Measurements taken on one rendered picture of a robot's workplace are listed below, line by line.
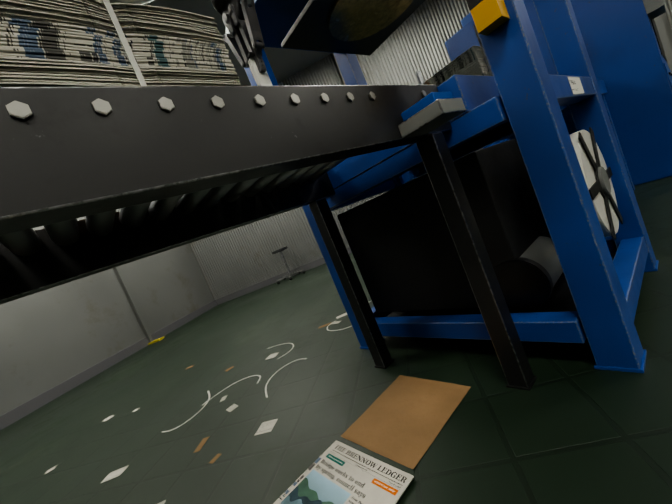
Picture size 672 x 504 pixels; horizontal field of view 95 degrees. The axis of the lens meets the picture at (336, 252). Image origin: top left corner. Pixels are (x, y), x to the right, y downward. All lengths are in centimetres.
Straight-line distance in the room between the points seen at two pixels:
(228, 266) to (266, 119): 628
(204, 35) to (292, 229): 541
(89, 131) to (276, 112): 24
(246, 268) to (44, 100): 619
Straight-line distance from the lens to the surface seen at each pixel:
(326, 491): 91
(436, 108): 66
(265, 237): 626
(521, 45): 87
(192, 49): 72
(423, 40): 628
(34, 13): 67
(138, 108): 45
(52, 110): 43
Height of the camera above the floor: 56
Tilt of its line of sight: 4 degrees down
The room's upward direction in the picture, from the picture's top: 23 degrees counter-clockwise
